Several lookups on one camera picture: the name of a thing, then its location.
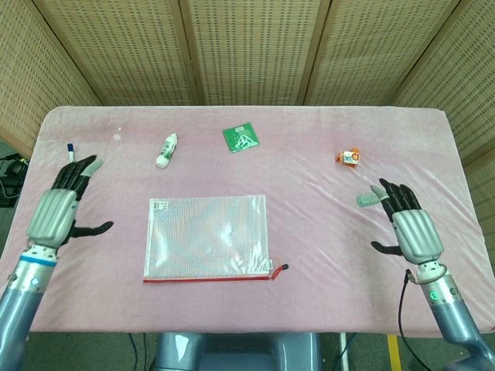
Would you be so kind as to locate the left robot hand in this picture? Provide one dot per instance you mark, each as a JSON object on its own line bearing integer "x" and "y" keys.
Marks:
{"x": 50, "y": 212}

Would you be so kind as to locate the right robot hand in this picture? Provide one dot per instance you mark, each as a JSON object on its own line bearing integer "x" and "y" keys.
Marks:
{"x": 415, "y": 235}

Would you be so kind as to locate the white mesh zipper pouch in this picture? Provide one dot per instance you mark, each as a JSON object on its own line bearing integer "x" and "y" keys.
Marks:
{"x": 205, "y": 235}

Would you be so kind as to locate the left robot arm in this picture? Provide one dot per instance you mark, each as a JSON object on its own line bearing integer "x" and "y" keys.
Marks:
{"x": 23, "y": 293}

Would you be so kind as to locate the blue capped marker pen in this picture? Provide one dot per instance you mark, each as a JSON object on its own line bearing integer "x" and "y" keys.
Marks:
{"x": 71, "y": 152}

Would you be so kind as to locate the small orange box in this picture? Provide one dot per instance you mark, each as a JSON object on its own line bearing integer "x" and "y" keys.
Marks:
{"x": 348, "y": 157}

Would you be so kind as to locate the pink velvet tablecloth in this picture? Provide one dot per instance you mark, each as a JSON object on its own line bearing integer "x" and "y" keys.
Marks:
{"x": 309, "y": 232}

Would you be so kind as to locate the white glue bottle green label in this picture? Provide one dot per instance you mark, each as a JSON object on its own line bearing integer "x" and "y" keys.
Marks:
{"x": 167, "y": 150}

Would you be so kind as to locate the white table leg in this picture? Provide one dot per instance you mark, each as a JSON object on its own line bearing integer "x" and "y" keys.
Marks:
{"x": 343, "y": 351}

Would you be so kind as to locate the green circuit board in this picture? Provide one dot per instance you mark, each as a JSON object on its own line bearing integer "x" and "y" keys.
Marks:
{"x": 240, "y": 137}

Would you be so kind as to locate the grey blue robot torso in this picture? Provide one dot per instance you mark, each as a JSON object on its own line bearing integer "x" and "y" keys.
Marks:
{"x": 239, "y": 353}

